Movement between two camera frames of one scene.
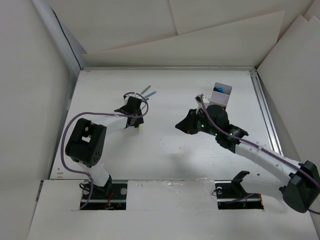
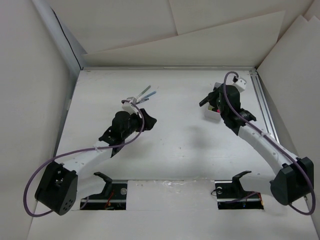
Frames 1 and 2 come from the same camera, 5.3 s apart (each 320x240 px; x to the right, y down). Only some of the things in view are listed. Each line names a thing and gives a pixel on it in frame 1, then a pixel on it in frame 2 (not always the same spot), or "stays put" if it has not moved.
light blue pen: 150,94 stays put
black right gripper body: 197,122 to 214,100
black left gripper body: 138,121 to 145,127
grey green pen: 145,89 stays put
